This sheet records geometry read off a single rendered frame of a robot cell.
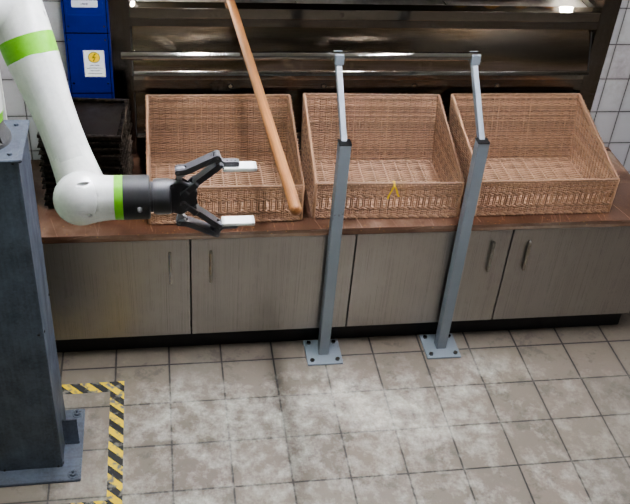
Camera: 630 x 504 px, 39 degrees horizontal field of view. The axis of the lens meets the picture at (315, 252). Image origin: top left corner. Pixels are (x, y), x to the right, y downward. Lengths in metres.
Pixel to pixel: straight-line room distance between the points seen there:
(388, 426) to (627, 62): 1.76
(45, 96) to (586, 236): 2.25
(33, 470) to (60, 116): 1.53
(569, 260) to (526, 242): 0.22
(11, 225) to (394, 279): 1.52
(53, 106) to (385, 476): 1.78
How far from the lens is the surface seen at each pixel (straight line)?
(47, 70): 1.98
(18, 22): 1.98
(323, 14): 3.40
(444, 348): 3.64
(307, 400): 3.35
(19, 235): 2.53
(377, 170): 3.55
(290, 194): 2.22
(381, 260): 3.34
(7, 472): 3.19
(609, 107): 3.97
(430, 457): 3.23
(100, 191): 1.83
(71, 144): 1.97
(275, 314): 3.42
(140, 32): 3.41
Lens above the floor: 2.41
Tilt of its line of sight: 36 degrees down
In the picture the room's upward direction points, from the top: 5 degrees clockwise
